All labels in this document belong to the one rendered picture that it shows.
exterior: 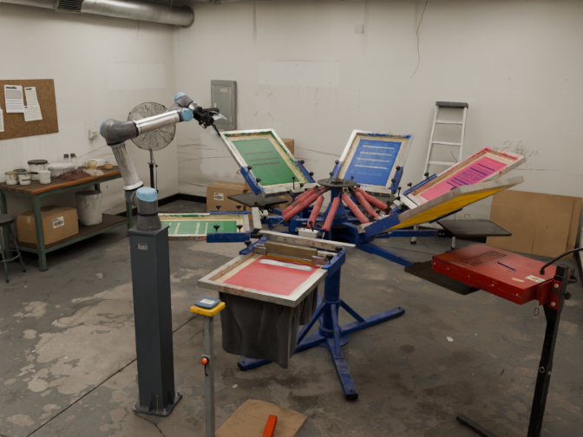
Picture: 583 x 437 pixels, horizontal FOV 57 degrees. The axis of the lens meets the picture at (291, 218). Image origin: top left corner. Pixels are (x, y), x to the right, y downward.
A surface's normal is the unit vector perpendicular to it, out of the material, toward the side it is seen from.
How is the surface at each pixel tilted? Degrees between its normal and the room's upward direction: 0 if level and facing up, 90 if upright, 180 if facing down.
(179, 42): 90
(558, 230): 78
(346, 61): 90
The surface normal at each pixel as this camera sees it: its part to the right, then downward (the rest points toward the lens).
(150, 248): -0.24, 0.26
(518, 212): -0.39, 0.04
